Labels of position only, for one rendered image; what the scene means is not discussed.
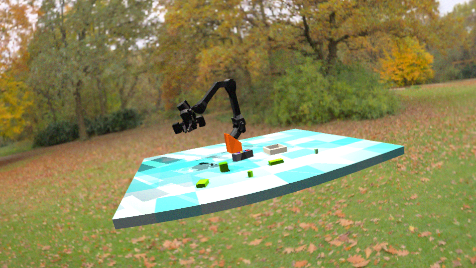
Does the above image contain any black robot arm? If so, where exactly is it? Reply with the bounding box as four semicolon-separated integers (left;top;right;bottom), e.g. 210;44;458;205
177;79;246;140

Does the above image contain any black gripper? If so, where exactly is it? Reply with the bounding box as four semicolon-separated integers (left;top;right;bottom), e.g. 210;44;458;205
172;115;206;134

